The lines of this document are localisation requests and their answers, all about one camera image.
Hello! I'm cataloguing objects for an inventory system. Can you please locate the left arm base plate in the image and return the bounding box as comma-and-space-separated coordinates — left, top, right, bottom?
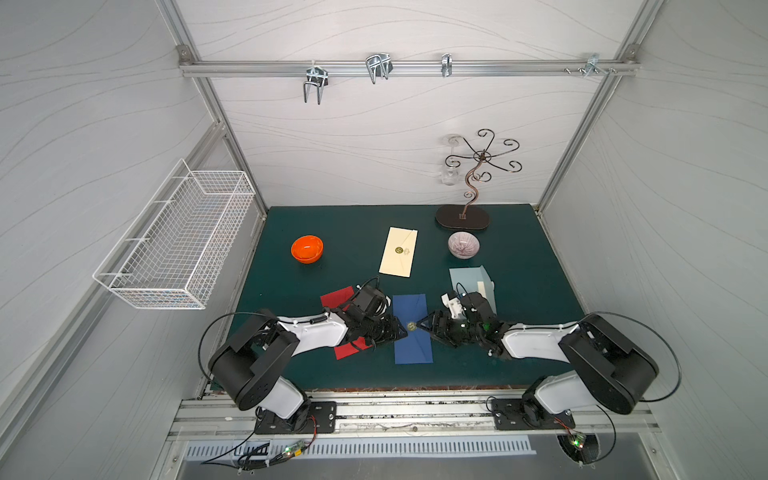
254, 399, 337, 436

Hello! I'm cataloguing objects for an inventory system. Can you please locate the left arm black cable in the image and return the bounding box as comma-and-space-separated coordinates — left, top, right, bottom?
197, 310, 277, 385

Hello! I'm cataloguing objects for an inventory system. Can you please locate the metal hook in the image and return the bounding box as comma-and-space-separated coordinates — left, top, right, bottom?
303, 66, 329, 105
365, 53, 393, 84
563, 53, 618, 78
441, 53, 453, 78

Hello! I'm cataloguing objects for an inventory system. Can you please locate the striped ceramic bowl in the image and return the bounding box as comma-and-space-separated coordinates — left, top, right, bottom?
447, 231, 480, 260

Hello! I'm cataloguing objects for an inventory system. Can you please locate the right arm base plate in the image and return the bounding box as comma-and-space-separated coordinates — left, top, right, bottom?
485, 396, 575, 431

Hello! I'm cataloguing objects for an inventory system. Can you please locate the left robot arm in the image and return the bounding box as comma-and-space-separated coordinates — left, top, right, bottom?
207, 284, 408, 428

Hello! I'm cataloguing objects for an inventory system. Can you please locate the cream envelope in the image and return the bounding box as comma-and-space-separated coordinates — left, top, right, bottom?
379, 227, 418, 278

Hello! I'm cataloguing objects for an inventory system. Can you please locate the dark jewelry stand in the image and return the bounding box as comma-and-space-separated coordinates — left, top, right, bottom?
435, 128, 523, 231

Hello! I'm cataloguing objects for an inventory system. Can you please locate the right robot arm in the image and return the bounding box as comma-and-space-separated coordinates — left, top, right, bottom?
416, 292, 659, 426

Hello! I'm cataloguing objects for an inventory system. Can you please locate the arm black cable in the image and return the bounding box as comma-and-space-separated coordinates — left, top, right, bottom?
197, 310, 277, 385
590, 310, 683, 403

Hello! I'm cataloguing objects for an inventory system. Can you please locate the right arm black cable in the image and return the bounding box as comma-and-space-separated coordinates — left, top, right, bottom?
590, 310, 683, 403

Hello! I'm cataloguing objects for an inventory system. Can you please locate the aluminium crossbar rail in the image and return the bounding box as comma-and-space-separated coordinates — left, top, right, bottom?
179, 57, 641, 78

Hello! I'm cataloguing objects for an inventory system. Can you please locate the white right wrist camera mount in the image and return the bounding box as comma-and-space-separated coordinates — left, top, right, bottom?
441, 294, 466, 320

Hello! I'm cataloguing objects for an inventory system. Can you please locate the light blue envelope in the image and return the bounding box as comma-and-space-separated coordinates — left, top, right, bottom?
449, 266, 497, 313

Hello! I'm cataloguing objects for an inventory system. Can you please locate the dark blue envelope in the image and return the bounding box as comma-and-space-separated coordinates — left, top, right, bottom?
393, 294, 433, 365

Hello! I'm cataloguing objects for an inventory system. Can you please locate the white wire basket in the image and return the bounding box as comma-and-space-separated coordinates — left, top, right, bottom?
92, 159, 255, 310

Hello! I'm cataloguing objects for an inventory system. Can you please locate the orange plastic bowl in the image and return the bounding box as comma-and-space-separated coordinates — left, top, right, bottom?
290, 235, 324, 264

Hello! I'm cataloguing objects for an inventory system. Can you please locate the red envelope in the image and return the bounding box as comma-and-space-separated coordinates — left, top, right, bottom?
320, 287, 371, 360

